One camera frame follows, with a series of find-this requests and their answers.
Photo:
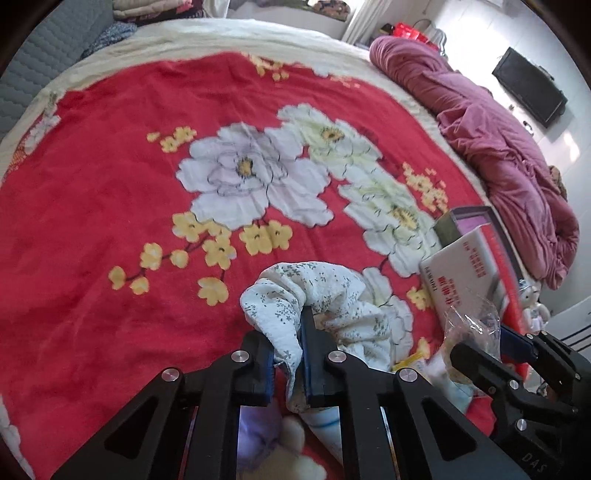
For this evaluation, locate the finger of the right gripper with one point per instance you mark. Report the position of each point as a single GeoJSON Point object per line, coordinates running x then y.
{"type": "Point", "coordinates": [516, 347]}
{"type": "Point", "coordinates": [487, 373]}

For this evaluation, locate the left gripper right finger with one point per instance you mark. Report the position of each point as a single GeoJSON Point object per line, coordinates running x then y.
{"type": "Point", "coordinates": [395, 425]}

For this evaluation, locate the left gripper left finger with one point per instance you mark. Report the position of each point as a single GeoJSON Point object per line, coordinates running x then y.
{"type": "Point", "coordinates": [181, 425]}

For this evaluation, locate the light blue tissue pack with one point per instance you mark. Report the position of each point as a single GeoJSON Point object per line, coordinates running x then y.
{"type": "Point", "coordinates": [460, 395]}

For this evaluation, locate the pink teddy bear with crown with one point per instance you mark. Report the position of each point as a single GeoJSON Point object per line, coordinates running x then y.
{"type": "Point", "coordinates": [535, 315]}

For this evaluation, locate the purple satin scrunchie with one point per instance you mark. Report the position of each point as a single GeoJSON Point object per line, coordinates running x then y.
{"type": "Point", "coordinates": [258, 433]}

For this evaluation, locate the cream plush rabbit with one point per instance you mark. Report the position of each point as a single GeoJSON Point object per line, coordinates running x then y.
{"type": "Point", "coordinates": [287, 461]}

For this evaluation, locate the white floral scrunchie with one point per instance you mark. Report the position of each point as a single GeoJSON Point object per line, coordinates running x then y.
{"type": "Point", "coordinates": [343, 302]}

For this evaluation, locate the red cardboard box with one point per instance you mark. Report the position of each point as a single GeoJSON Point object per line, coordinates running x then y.
{"type": "Point", "coordinates": [474, 289]}

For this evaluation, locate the pink crumpled duvet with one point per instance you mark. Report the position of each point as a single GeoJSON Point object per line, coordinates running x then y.
{"type": "Point", "coordinates": [541, 223]}

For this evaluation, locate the brown clothes heap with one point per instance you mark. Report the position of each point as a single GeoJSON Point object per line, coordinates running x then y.
{"type": "Point", "coordinates": [558, 181]}

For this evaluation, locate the red floral blanket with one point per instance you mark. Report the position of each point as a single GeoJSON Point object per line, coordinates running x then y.
{"type": "Point", "coordinates": [136, 211]}

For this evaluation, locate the red gift bags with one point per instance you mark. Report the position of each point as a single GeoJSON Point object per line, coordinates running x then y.
{"type": "Point", "coordinates": [423, 30]}

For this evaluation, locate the beige bed sheet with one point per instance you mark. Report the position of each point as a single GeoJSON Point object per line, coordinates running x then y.
{"type": "Point", "coordinates": [196, 38]}

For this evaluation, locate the white curtain right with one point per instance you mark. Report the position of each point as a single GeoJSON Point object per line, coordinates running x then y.
{"type": "Point", "coordinates": [365, 21]}

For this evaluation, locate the blue patterned pillow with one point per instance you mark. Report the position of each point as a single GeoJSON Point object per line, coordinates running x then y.
{"type": "Point", "coordinates": [115, 33]}

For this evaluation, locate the clothes on window sill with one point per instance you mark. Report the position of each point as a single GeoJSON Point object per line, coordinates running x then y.
{"type": "Point", "coordinates": [335, 9]}

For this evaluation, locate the folded clothes pile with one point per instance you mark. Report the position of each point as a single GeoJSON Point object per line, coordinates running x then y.
{"type": "Point", "coordinates": [143, 12]}

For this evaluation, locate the grey quilted headboard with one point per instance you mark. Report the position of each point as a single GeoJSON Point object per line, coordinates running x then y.
{"type": "Point", "coordinates": [54, 45]}

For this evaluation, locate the black wall television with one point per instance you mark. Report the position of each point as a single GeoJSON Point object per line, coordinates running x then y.
{"type": "Point", "coordinates": [531, 86]}

